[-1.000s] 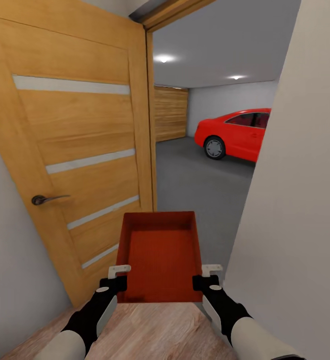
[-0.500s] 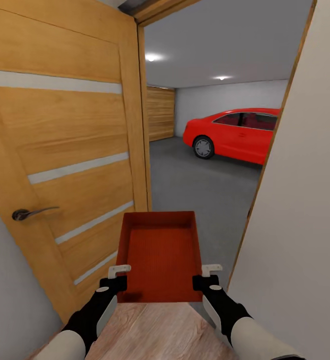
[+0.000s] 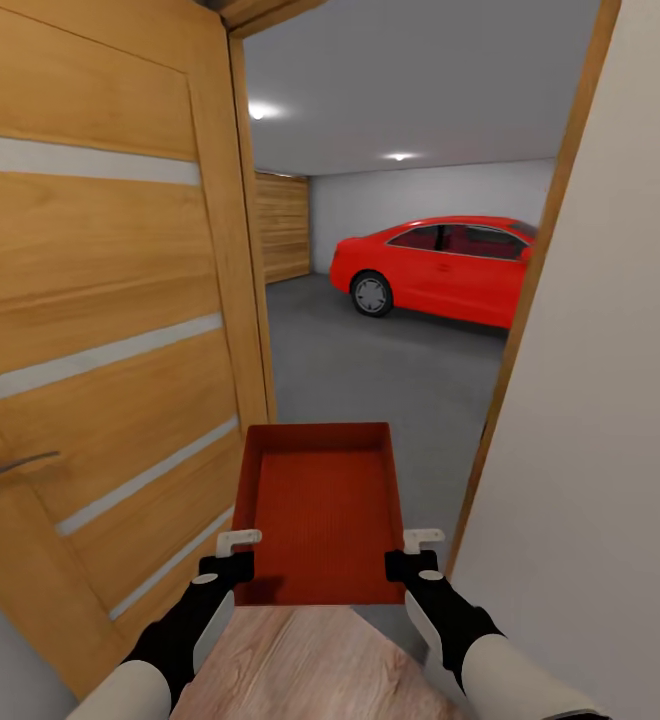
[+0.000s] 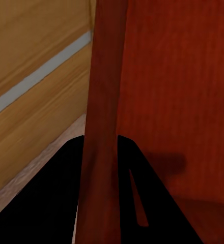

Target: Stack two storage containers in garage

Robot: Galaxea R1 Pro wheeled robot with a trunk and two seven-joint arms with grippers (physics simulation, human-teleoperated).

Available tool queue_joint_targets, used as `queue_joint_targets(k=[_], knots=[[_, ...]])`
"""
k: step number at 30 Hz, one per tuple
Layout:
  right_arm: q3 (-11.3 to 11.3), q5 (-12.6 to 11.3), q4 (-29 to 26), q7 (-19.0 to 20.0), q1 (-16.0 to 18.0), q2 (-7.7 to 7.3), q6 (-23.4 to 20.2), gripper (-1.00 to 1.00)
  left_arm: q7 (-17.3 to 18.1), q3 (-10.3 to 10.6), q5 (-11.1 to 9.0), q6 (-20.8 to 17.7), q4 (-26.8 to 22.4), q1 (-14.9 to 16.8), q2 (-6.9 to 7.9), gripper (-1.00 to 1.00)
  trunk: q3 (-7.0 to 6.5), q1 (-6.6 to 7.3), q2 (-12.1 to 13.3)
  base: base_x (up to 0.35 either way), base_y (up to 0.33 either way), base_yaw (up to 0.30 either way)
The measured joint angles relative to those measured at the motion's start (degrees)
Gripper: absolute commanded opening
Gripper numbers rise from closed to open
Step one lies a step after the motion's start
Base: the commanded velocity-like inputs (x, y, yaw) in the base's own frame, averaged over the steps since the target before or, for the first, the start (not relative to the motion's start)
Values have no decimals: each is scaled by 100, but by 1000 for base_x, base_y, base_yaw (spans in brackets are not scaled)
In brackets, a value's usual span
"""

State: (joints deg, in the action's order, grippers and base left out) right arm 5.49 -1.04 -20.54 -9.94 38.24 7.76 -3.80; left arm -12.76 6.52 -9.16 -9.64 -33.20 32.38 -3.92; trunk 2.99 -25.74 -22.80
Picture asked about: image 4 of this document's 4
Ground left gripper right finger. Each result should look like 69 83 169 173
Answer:
118 135 203 244

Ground storage box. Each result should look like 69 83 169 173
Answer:
75 0 224 244

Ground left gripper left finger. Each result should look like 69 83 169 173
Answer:
0 135 84 244

